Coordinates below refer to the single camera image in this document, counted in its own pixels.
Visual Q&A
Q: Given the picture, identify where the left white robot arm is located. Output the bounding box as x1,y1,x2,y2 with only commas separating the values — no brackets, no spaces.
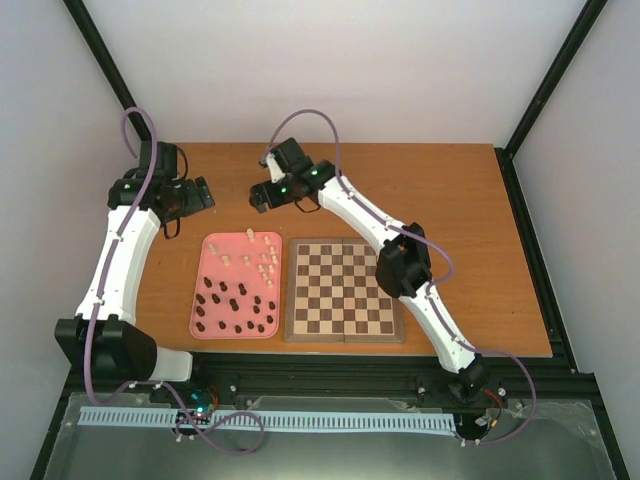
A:
54,141,214,403

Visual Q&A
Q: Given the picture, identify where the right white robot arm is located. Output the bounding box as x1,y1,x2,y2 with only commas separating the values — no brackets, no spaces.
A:
249,138,488,405

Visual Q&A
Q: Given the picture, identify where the wooden chess board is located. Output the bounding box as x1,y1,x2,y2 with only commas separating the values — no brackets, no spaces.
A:
284,238,405,343

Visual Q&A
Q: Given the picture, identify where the pink plastic tray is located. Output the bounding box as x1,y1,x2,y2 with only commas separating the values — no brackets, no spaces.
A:
189,230,283,340

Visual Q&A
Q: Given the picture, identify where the transparent plastic sheet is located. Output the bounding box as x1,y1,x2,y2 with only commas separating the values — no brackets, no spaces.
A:
44,394,615,479

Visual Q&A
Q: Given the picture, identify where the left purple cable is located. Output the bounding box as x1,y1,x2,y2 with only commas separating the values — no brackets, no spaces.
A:
82,106,266,455

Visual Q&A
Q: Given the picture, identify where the light blue cable duct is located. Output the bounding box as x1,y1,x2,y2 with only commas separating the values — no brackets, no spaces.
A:
77,406,456,436

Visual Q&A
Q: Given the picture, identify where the black aluminium frame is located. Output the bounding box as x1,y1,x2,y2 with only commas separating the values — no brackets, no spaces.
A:
31,1,630,479

